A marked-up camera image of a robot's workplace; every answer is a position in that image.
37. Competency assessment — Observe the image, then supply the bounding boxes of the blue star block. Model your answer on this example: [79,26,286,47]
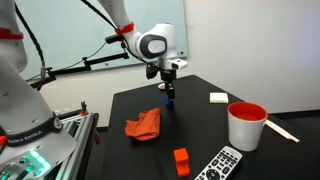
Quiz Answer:
[162,94,175,108]

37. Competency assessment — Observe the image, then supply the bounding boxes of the small orange block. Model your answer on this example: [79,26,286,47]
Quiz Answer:
[173,148,192,178]

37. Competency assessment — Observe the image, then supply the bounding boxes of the orange clamp on frame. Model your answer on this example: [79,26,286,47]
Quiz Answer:
[79,100,90,117]

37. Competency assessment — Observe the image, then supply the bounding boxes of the white sticky note pad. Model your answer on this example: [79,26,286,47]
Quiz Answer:
[209,92,230,104]

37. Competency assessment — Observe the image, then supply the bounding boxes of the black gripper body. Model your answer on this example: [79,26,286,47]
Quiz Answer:
[159,69,177,84]

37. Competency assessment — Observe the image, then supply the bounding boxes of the aluminium frame rails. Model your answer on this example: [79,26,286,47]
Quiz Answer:
[54,108,100,180]

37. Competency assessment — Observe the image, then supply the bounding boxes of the orange and white marker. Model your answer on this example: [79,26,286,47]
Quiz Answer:
[264,118,300,144]

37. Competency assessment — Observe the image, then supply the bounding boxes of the glass whiteboard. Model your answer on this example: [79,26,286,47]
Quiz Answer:
[3,0,188,81]

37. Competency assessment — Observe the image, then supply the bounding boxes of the orange cloth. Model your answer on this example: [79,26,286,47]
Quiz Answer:
[124,107,162,142]

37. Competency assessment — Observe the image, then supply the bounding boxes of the white mug red inside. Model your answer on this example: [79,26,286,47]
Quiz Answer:
[227,101,269,153]

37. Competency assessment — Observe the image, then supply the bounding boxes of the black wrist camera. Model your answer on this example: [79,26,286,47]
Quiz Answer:
[145,63,160,80]

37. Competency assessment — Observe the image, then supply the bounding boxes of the red strap on base link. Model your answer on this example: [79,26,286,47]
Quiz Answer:
[0,28,24,41]

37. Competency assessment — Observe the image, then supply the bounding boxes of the red strap near wrist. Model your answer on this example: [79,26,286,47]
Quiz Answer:
[114,22,136,36]

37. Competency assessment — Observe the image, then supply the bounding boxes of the black stereo camera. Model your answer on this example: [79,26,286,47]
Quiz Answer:
[105,34,124,45]

